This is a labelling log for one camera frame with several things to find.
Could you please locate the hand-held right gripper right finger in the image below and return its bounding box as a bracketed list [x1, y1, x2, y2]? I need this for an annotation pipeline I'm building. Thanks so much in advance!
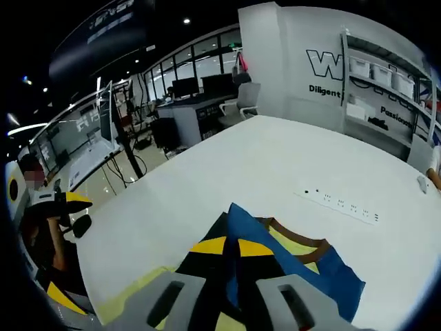
[236, 237, 349, 331]

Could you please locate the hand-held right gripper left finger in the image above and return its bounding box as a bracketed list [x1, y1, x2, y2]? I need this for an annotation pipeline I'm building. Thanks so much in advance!
[106, 236, 228, 331]

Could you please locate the yellow blue grey garment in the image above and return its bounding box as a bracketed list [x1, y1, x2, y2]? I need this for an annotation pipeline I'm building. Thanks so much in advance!
[99, 201, 367, 331]

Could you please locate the black chair armrest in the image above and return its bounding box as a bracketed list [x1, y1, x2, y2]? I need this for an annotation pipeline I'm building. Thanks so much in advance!
[57, 213, 93, 239]

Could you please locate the white table power strip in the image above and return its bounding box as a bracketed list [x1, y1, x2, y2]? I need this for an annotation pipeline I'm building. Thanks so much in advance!
[292, 187, 382, 228]

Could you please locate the grey office desk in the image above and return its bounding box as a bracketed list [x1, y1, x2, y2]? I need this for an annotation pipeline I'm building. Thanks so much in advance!
[156, 94, 239, 148]

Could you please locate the black desk monitor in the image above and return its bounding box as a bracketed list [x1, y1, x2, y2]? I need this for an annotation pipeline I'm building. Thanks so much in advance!
[171, 77, 201, 100]
[201, 72, 239, 97]

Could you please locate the dark overhead display banner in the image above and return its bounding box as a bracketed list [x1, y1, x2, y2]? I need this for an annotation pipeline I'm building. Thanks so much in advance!
[48, 0, 156, 82]

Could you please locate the black shelf item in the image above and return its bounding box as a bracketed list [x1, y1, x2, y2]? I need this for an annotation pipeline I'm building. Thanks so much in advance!
[367, 116, 390, 131]

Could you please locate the grey office chair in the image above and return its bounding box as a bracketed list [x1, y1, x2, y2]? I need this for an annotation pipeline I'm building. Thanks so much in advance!
[218, 81, 262, 128]

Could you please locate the grey hanging bag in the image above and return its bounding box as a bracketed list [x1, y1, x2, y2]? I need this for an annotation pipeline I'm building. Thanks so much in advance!
[232, 64, 252, 84]

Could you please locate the metal shelving rack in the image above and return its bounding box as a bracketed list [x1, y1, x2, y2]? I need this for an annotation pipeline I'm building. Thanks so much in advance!
[340, 30, 441, 163]

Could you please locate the row of white storage bins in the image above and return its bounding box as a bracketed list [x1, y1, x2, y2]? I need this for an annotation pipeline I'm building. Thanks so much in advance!
[348, 56, 416, 99]

